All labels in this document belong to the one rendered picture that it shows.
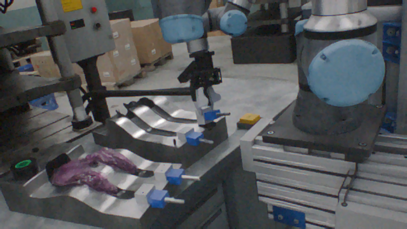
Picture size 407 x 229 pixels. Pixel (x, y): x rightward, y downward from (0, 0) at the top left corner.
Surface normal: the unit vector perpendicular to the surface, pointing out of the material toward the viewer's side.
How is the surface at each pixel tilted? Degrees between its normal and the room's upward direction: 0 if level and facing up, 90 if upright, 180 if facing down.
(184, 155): 90
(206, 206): 90
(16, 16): 90
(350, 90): 97
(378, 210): 0
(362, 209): 0
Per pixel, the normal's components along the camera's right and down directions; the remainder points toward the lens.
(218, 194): 0.76, 0.13
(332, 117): -0.21, 0.11
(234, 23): 0.14, 0.36
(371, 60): -0.11, 0.51
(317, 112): -0.54, 0.11
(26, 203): -0.36, 0.41
